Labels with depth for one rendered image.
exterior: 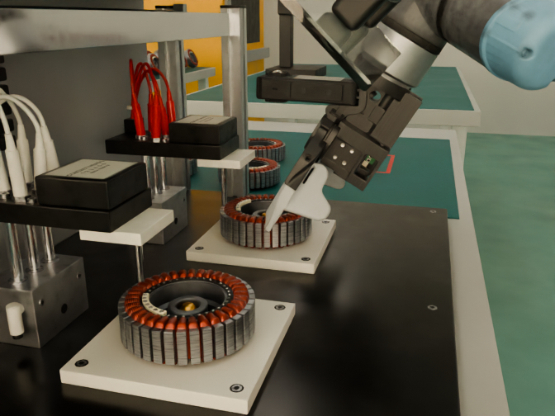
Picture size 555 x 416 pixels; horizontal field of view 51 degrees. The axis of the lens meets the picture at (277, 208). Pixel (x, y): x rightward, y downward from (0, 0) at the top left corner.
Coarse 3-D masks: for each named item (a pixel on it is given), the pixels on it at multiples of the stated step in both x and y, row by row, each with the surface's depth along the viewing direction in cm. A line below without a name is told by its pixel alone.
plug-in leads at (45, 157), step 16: (0, 96) 45; (16, 96) 47; (0, 112) 43; (16, 112) 48; (48, 144) 48; (0, 160) 46; (16, 160) 44; (48, 160) 49; (0, 176) 46; (16, 176) 45; (32, 176) 50; (0, 192) 47; (16, 192) 45; (32, 192) 47
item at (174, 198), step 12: (168, 192) 73; (180, 192) 74; (156, 204) 69; (168, 204) 71; (180, 204) 75; (180, 216) 75; (168, 228) 72; (180, 228) 75; (156, 240) 71; (168, 240) 72
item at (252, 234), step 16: (224, 208) 70; (240, 208) 70; (256, 208) 73; (224, 224) 68; (240, 224) 65; (256, 224) 65; (288, 224) 65; (304, 224) 67; (240, 240) 66; (256, 240) 65; (272, 240) 66; (288, 240) 66
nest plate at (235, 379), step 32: (256, 320) 51; (288, 320) 51; (96, 352) 46; (128, 352) 46; (256, 352) 46; (96, 384) 43; (128, 384) 42; (160, 384) 42; (192, 384) 42; (224, 384) 42; (256, 384) 42
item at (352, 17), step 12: (336, 0) 30; (348, 0) 30; (360, 0) 30; (372, 0) 30; (384, 0) 30; (396, 0) 36; (336, 12) 30; (348, 12) 30; (360, 12) 30; (372, 12) 30; (384, 12) 39; (348, 24) 30; (360, 24) 31; (372, 24) 39
